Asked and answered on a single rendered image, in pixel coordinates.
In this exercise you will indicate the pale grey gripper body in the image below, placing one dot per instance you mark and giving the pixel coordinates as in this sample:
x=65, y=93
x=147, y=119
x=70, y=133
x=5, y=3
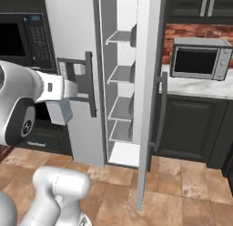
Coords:
x=60, y=111

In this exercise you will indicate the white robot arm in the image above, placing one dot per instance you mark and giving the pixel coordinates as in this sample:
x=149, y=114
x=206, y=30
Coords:
x=18, y=93

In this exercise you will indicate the grey fridge shelf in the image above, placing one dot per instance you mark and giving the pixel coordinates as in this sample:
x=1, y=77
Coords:
x=122, y=109
x=121, y=74
x=119, y=37
x=122, y=132

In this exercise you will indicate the plain grey fridge door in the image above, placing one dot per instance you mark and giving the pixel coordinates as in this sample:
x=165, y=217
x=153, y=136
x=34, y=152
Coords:
x=147, y=84

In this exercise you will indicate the grey fridge body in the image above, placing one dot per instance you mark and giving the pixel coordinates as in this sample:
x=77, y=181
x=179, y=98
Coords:
x=123, y=11

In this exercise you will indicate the black built-in oven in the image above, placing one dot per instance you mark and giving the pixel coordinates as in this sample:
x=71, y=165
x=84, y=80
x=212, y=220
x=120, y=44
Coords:
x=51, y=135

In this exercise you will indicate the black built-in microwave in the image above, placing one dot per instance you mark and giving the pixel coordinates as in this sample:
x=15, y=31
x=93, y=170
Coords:
x=18, y=38

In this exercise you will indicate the dark cupboard above microwave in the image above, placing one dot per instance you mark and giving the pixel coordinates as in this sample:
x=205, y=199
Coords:
x=21, y=0

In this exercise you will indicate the dark base cupboards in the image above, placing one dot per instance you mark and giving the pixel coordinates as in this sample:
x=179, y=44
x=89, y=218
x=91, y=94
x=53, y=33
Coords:
x=191, y=129

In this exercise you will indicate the silver countertop microwave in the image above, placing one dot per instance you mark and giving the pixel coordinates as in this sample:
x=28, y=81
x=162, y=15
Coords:
x=198, y=59

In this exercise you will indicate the dark wall cupboards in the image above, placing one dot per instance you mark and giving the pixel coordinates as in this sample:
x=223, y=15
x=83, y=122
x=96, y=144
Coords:
x=188, y=6

